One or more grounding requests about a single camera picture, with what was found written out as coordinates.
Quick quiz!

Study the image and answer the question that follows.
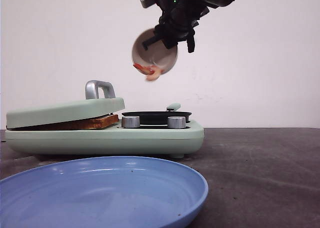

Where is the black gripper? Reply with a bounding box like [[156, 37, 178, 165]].
[[142, 0, 209, 53]]

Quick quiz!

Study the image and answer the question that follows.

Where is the cream ceramic bowl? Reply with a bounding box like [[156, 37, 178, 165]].
[[131, 28, 178, 74]]

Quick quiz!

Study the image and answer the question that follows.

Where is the pink cooked shrimp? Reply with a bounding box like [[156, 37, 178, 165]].
[[133, 63, 163, 82]]

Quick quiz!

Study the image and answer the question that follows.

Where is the mint green hinged lid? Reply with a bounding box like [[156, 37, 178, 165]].
[[6, 80, 125, 129]]

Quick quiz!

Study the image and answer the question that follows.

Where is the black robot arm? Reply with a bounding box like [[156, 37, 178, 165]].
[[140, 0, 235, 53]]

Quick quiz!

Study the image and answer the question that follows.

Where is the mint green breakfast maker base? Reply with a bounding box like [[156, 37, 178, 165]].
[[5, 120, 204, 158]]

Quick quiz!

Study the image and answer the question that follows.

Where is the silver right control knob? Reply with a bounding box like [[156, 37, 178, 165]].
[[167, 116, 187, 129]]

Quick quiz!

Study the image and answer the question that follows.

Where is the silver control knob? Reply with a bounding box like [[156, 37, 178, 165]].
[[121, 115, 140, 129], [167, 116, 187, 129]]

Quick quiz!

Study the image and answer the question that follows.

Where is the black round frying pan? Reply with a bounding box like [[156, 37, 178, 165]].
[[122, 103, 192, 125]]

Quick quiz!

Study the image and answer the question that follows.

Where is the silver left control knob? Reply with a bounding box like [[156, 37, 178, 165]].
[[121, 115, 140, 129]]

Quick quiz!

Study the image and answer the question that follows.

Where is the grey tablecloth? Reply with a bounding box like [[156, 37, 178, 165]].
[[0, 128, 320, 228]]

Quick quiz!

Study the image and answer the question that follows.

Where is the blue plate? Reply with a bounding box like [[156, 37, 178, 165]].
[[0, 156, 209, 228]]

